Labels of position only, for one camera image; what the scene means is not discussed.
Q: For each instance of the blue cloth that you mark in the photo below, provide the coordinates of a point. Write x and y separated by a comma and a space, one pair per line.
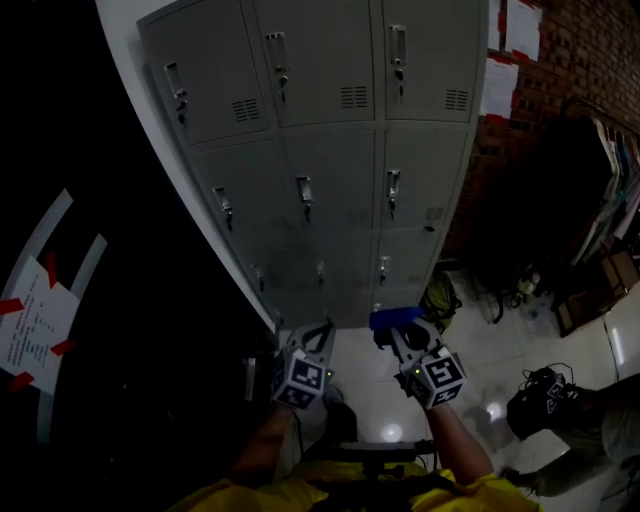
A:
397, 316

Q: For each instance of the black chest mount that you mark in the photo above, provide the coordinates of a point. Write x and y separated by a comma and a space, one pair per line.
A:
372, 457

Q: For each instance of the white paper with red tape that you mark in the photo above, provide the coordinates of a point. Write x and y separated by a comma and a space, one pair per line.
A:
524, 27
500, 87
494, 25

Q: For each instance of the person's right forearm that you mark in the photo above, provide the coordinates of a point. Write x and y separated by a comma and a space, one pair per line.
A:
457, 442

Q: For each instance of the person's left forearm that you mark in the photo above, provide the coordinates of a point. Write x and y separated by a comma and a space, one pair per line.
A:
267, 445

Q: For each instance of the person's yellow shirt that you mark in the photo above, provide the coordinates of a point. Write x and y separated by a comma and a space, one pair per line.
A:
250, 495

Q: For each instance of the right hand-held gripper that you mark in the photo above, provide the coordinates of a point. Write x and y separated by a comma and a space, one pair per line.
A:
437, 375

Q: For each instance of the rack of hanging clothes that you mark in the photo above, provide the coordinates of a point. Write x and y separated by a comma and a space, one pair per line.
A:
617, 190

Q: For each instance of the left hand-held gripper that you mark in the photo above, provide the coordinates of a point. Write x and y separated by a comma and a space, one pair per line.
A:
300, 377

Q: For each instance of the large white paper, red tape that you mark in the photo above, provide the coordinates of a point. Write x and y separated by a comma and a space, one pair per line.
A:
35, 325

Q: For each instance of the yellow-green bag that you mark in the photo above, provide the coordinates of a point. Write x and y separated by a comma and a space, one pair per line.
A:
440, 302

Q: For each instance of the grid of grey locker doors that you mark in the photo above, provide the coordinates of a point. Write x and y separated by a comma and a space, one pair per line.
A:
325, 165

